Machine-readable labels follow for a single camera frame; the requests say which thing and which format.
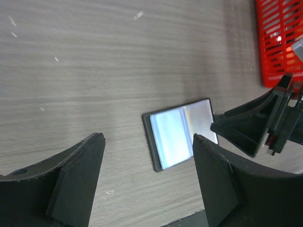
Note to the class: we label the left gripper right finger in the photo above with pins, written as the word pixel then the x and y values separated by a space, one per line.
pixel 238 192

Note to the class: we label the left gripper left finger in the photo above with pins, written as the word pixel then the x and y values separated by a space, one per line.
pixel 56 192

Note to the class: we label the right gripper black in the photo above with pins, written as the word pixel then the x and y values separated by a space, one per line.
pixel 244 126

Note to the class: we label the black leather card holder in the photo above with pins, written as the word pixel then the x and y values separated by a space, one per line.
pixel 169 132

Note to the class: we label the red plastic shopping basket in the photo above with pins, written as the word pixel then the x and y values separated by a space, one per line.
pixel 280 25

